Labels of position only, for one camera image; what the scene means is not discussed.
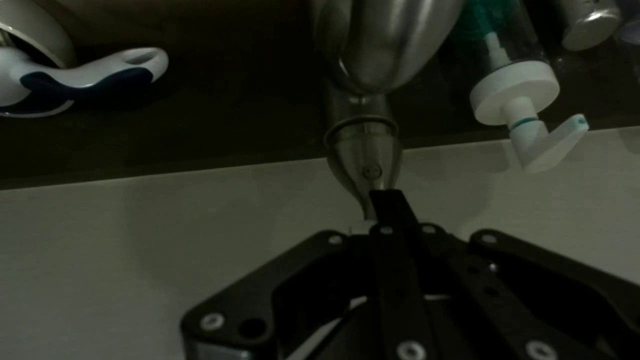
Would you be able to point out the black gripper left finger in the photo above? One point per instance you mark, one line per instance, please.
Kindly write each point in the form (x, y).
(392, 292)

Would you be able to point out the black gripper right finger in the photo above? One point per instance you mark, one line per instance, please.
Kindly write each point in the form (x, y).
(507, 301)

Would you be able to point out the brushed steel faucet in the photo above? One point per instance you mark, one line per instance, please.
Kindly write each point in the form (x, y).
(392, 41)

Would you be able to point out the green soap dispenser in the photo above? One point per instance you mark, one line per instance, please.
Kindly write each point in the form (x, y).
(513, 93)

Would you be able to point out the small metal shaker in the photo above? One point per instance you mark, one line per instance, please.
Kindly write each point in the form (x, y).
(591, 23)

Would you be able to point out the silver brush holder dish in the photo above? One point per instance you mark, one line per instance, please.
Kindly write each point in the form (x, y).
(37, 33)

